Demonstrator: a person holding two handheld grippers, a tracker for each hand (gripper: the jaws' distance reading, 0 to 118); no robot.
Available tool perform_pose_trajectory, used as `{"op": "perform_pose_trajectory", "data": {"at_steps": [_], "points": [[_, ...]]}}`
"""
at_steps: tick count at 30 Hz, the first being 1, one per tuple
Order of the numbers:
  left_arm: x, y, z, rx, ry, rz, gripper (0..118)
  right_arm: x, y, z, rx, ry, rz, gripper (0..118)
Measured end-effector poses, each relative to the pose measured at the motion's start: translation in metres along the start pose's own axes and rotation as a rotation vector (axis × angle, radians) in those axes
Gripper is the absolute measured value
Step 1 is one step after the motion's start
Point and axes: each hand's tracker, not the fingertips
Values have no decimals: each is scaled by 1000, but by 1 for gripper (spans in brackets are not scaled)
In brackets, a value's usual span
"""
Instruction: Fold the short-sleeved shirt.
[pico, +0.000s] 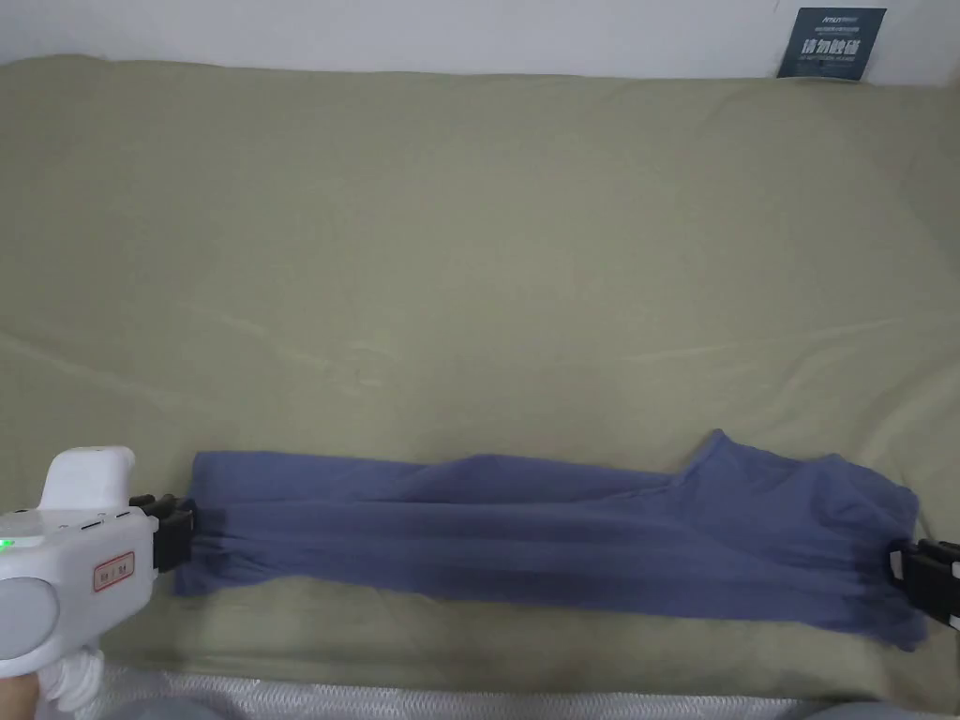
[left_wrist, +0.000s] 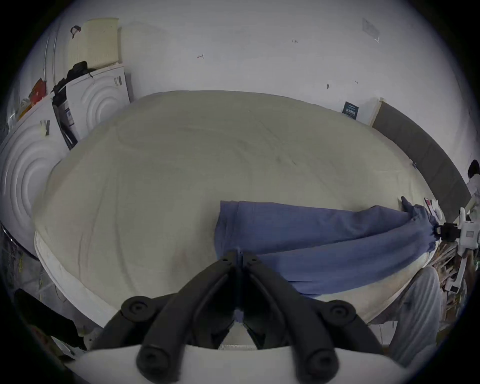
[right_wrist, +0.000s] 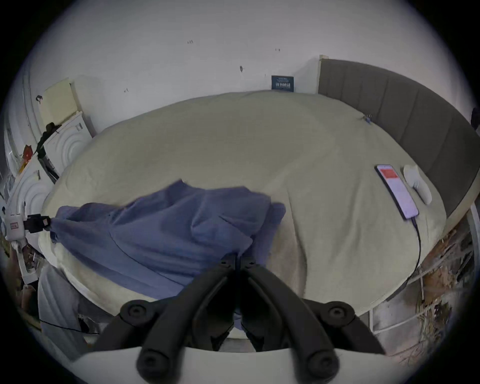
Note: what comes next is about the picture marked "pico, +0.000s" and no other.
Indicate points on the dark blue garment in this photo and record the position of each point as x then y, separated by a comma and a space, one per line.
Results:
540, 540

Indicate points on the dark blue sign card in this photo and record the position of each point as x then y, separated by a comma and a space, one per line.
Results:
831, 43

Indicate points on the bed with pale green sheet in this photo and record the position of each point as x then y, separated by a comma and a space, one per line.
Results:
465, 247

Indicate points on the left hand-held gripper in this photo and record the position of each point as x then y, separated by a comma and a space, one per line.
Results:
67, 555

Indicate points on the person's left hand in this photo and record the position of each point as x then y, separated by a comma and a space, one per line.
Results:
13, 697

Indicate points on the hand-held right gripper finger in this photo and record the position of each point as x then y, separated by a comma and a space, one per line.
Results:
939, 547
926, 585

